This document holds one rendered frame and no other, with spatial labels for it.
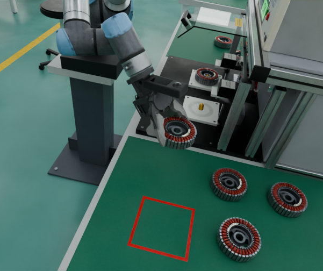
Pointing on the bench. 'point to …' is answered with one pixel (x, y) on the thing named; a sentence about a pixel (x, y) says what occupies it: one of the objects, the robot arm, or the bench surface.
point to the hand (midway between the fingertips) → (178, 133)
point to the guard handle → (185, 18)
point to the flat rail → (243, 57)
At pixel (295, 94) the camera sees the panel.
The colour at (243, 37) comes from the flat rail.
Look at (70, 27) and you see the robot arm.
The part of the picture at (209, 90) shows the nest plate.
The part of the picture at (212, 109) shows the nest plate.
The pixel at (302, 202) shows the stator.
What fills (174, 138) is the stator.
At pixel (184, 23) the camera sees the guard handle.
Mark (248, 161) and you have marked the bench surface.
